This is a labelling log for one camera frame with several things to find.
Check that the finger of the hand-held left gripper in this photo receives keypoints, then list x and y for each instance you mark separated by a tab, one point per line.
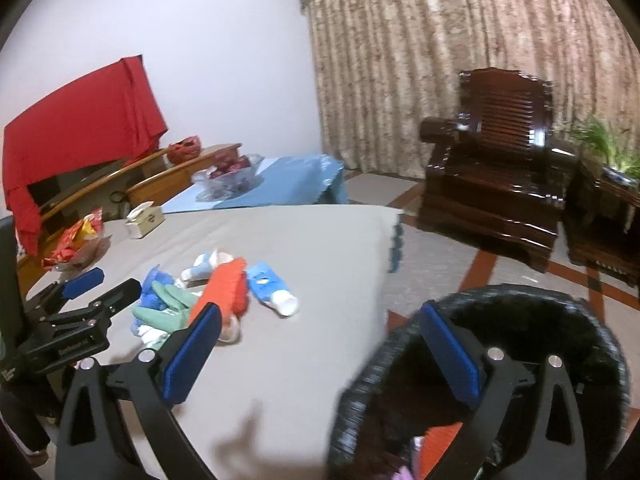
82	282
120	294

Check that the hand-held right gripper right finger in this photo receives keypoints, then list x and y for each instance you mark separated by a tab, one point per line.
450	355

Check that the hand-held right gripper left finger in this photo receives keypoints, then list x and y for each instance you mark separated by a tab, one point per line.
192	355

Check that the blue wrapper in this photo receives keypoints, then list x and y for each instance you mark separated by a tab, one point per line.
152	280

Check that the green glove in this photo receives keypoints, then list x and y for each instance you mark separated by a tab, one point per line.
170	300

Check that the black lined trash bin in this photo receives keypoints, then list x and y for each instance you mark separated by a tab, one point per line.
525	320

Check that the white labelled tube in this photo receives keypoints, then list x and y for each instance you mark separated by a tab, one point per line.
200	267

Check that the blue tube with white cap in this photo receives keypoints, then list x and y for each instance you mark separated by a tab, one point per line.
265	285

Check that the red yellow snack bag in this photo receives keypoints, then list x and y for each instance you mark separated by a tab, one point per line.
72	242

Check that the white tissue box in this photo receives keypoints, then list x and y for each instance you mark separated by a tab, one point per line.
145	220

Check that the black television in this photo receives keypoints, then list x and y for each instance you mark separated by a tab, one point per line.
65	185

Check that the wooden television cabinet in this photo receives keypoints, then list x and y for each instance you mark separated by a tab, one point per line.
165	185

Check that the purple wrapper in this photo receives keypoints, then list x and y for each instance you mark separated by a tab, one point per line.
405	472

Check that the grey tablecloth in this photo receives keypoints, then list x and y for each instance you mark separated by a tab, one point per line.
310	260

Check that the glass fruit bowl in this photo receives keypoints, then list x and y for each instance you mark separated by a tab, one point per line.
225	185

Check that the red plastic bag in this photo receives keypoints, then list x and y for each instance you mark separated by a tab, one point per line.
184	150

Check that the red cloth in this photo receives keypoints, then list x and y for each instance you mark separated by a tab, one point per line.
75	125

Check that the red fruits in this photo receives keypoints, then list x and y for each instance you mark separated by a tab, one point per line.
230	165

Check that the dark wooden armchair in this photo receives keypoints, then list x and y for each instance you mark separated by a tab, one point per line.
495	160

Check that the blue tablecloth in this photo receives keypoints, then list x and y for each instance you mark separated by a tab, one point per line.
290	180

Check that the dark wooden side table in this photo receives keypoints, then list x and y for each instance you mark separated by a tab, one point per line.
605	225

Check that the green potted plant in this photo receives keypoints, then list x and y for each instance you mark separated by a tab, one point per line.
600	142

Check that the beige patterned curtain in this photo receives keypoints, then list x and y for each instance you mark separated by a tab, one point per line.
400	60

